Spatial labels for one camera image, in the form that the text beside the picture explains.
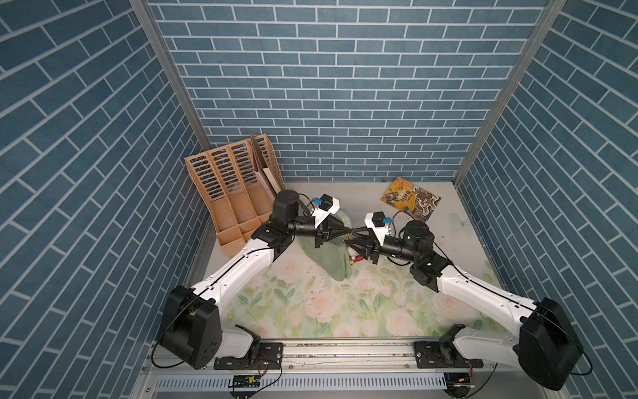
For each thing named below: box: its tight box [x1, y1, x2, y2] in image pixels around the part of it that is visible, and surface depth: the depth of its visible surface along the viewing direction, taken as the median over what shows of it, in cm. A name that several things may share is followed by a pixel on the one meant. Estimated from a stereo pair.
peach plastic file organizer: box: [184, 133, 287, 258], surface depth 104 cm
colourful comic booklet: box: [379, 177, 442, 222], surface depth 117 cm
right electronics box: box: [443, 372, 476, 399], surface depth 72 cm
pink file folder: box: [252, 149, 276, 200], surface depth 87 cm
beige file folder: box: [250, 133, 281, 196], surface depth 90 cm
